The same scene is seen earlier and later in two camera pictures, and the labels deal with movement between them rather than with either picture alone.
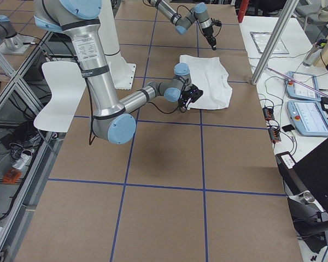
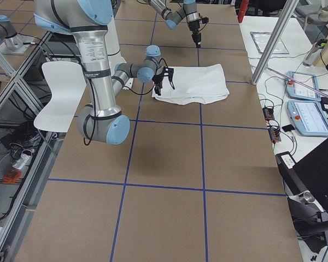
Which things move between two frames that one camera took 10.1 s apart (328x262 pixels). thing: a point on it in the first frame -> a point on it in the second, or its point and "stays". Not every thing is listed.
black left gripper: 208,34 -> 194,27
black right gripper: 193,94 -> 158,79
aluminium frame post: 285,17 stays
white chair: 67,86 stays
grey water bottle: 312,55 stays
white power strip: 19,164 stays
